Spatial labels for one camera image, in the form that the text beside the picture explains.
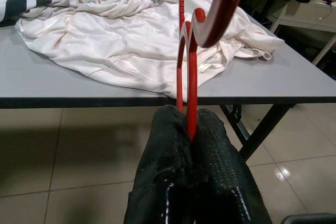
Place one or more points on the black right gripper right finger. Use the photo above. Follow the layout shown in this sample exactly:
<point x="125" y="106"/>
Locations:
<point x="225" y="171"/>

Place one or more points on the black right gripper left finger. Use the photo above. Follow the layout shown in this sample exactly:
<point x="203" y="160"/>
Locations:
<point x="160" y="171"/>

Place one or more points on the red plastic hanger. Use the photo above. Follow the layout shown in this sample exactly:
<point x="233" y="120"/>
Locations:
<point x="225" y="11"/>

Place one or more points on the black folding table legs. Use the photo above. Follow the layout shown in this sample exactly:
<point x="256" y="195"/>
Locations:
<point x="265" y="129"/>

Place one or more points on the large cream white garment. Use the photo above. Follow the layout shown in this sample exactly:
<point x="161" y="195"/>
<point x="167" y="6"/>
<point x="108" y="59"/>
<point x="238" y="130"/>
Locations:
<point x="118" y="51"/>

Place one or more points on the white side table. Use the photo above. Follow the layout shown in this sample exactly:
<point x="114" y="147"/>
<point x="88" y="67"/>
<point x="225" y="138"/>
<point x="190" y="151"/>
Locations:
<point x="302" y="19"/>

